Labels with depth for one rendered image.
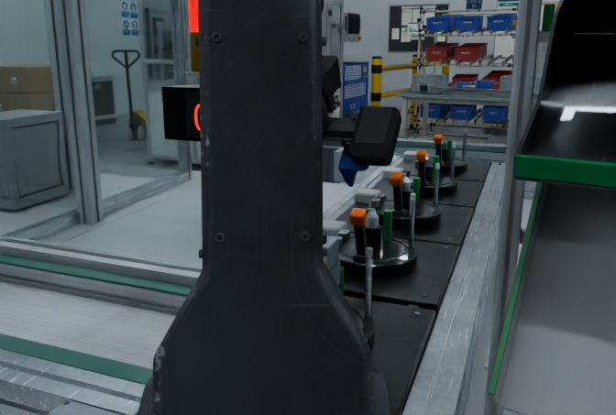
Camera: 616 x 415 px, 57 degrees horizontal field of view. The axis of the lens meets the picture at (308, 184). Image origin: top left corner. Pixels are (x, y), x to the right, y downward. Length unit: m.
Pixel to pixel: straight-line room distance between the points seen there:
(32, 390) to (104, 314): 0.25
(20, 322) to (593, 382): 0.72
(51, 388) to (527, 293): 0.48
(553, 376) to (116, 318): 0.58
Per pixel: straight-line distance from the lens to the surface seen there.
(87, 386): 0.66
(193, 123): 0.77
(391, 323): 0.71
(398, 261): 0.84
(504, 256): 0.62
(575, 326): 0.57
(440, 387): 0.62
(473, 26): 7.86
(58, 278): 0.99
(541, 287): 0.59
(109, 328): 0.85
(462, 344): 0.70
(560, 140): 0.54
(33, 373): 0.70
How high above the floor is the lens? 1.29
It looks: 14 degrees down
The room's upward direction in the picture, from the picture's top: straight up
